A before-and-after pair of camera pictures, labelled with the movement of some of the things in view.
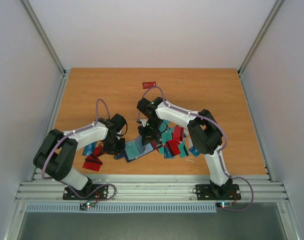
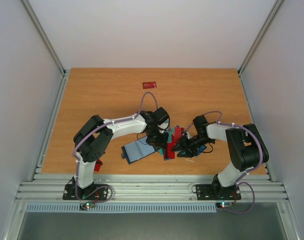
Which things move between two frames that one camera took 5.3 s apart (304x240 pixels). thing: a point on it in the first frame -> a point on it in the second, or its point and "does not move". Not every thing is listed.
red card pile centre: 178,133 does not move
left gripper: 119,151 -> 160,144
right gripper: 147,135 -> 191,143
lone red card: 148,85 does not move
